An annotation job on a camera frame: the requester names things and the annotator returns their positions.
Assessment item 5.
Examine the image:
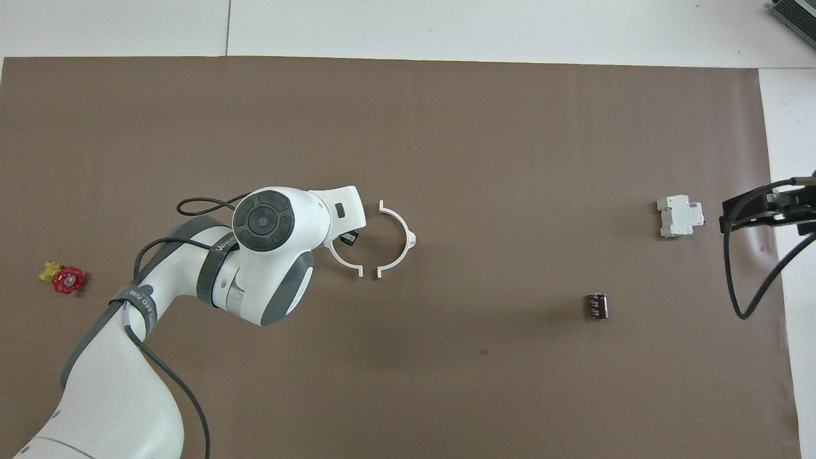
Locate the grey ribbed device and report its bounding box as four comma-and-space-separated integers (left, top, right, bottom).
768, 0, 816, 40

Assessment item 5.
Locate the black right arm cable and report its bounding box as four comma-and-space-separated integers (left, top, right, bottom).
725, 178, 816, 320

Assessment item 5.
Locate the brown paper table mat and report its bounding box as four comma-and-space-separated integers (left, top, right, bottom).
0, 56, 801, 459

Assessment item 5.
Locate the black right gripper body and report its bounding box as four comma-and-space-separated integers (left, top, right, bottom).
768, 185, 816, 224

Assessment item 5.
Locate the red-handled brass valve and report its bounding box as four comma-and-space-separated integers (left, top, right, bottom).
40, 260, 85, 294

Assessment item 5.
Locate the white half-ring pipe clamp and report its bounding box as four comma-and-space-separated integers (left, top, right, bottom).
326, 239, 365, 279
377, 200, 418, 279

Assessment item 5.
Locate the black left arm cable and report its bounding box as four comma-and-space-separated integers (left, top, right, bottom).
124, 194, 252, 459

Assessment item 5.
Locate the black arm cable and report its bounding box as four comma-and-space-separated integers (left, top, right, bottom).
725, 178, 816, 320
124, 194, 252, 459

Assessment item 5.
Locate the white circuit breaker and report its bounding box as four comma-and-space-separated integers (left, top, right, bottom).
657, 194, 705, 238

